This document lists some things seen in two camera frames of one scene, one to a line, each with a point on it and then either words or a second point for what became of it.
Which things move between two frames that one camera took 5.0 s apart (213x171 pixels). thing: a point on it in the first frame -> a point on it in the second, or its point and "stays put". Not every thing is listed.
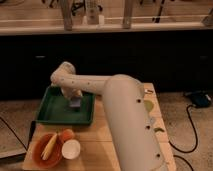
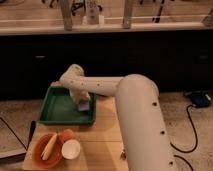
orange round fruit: (67, 135) stays put
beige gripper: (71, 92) -> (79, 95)
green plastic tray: (56, 108) stays put
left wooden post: (66, 9) stays put
